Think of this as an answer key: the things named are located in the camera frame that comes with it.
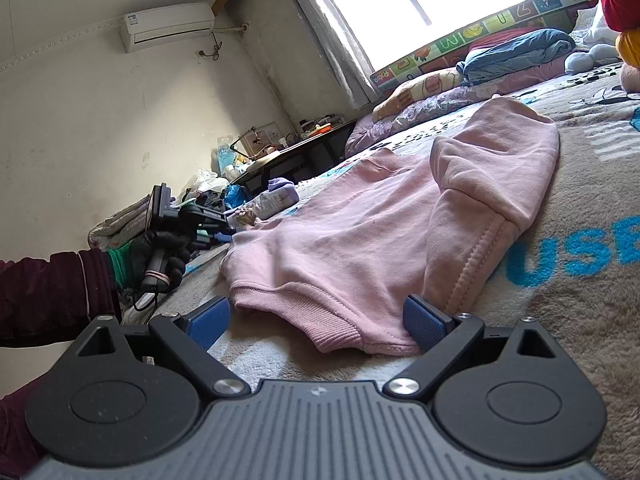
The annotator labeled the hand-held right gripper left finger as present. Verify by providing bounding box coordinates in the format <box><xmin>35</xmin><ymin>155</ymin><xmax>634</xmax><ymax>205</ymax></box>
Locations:
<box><xmin>65</xmin><ymin>296</ymin><xmax>252</xmax><ymax>401</ymax></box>

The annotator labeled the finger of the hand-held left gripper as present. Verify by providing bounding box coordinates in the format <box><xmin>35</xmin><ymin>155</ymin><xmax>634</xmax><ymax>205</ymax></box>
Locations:
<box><xmin>195</xmin><ymin>228</ymin><xmax>237</xmax><ymax>251</ymax></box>
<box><xmin>199</xmin><ymin>204</ymin><xmax>233</xmax><ymax>229</ymax></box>

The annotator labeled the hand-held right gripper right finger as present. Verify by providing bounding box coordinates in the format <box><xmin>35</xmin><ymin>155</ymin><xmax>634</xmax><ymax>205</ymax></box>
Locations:
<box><xmin>384</xmin><ymin>294</ymin><xmax>556</xmax><ymax>404</ymax></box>

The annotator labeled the pink sweatshirt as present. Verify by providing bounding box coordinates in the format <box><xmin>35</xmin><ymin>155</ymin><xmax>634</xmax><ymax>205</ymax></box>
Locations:
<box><xmin>220</xmin><ymin>96</ymin><xmax>560</xmax><ymax>358</ymax></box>

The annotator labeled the person's left forearm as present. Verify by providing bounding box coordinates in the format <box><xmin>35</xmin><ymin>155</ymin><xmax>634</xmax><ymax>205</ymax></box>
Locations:
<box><xmin>0</xmin><ymin>248</ymin><xmax>124</xmax><ymax>349</ymax></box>

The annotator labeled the person's left hand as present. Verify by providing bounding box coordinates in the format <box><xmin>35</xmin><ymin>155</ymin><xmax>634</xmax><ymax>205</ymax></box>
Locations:
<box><xmin>106</xmin><ymin>230</ymin><xmax>192</xmax><ymax>296</ymax></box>

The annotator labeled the blue plastic bag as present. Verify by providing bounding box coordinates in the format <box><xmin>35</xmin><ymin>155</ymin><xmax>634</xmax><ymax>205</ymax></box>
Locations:
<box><xmin>223</xmin><ymin>184</ymin><xmax>246</xmax><ymax>212</ymax></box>

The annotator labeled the white plastic bag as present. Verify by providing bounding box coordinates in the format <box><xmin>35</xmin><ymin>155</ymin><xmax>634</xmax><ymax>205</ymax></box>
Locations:
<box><xmin>192</xmin><ymin>168</ymin><xmax>229</xmax><ymax>194</ymax></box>

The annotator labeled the patterned folded quilt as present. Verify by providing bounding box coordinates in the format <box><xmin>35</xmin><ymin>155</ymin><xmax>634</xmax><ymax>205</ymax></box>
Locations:
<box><xmin>88</xmin><ymin>195</ymin><xmax>156</xmax><ymax>251</ymax></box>

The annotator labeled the purple rolled garment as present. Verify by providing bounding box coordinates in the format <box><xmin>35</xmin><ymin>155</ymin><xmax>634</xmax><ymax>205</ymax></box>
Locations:
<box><xmin>247</xmin><ymin>187</ymin><xmax>300</xmax><ymax>220</ymax></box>

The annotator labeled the low black table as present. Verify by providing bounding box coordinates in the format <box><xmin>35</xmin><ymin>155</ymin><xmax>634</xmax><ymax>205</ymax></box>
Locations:
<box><xmin>232</xmin><ymin>119</ymin><xmax>359</xmax><ymax>194</ymax></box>

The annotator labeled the white air conditioner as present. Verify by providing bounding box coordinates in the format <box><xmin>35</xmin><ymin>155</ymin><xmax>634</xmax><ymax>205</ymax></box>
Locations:
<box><xmin>119</xmin><ymin>2</ymin><xmax>216</xmax><ymax>54</ymax></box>

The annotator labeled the purple quilt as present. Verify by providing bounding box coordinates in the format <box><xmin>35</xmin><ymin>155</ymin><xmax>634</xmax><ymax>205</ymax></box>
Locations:
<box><xmin>345</xmin><ymin>57</ymin><xmax>573</xmax><ymax>162</ymax></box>

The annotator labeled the printed cartoon blanket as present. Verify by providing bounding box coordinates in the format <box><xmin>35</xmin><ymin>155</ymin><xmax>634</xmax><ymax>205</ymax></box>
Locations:
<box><xmin>122</xmin><ymin>57</ymin><xmax>640</xmax><ymax>480</ymax></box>

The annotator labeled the grey curtain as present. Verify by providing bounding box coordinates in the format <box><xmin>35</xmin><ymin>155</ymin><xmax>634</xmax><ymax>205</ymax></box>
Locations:
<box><xmin>262</xmin><ymin>0</ymin><xmax>379</xmax><ymax>110</ymax></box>

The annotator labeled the person's maroon clothing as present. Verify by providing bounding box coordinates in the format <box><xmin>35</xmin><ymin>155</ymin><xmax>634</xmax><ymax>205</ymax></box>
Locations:
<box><xmin>0</xmin><ymin>377</ymin><xmax>51</xmax><ymax>479</ymax></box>

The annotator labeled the yellow cartoon pillow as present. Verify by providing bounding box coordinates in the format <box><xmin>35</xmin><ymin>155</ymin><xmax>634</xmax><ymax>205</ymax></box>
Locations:
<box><xmin>372</xmin><ymin>67</ymin><xmax>464</xmax><ymax>122</ymax></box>

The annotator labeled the blue folded quilt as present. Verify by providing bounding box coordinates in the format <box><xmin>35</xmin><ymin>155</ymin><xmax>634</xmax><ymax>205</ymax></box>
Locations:
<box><xmin>455</xmin><ymin>28</ymin><xmax>576</xmax><ymax>86</ymax></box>

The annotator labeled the window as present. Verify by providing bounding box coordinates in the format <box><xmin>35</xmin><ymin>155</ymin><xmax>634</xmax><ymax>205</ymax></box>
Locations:
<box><xmin>300</xmin><ymin>0</ymin><xmax>540</xmax><ymax>70</ymax></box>

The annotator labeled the colourful alphabet foam mat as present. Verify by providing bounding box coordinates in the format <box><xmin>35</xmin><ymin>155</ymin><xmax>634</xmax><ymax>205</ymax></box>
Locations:
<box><xmin>370</xmin><ymin>0</ymin><xmax>599</xmax><ymax>92</ymax></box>

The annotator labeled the light blue plush toy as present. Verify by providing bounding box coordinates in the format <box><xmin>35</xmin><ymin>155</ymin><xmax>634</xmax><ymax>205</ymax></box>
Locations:
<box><xmin>564</xmin><ymin>43</ymin><xmax>622</xmax><ymax>74</ymax></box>

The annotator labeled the white cloth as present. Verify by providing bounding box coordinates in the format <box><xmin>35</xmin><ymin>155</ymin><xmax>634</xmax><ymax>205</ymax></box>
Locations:
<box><xmin>570</xmin><ymin>7</ymin><xmax>609</xmax><ymax>47</ymax></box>

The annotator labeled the yellow folded garment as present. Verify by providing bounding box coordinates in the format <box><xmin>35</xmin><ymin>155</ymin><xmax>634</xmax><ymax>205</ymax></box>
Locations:
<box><xmin>614</xmin><ymin>30</ymin><xmax>640</xmax><ymax>69</ymax></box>

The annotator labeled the red folded garment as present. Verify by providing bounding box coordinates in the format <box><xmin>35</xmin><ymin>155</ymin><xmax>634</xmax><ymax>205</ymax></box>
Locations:
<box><xmin>599</xmin><ymin>0</ymin><xmax>640</xmax><ymax>34</ymax></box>

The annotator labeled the black power cable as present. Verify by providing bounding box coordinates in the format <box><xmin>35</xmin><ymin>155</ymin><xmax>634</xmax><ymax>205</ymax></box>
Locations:
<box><xmin>197</xmin><ymin>30</ymin><xmax>224</xmax><ymax>62</ymax></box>

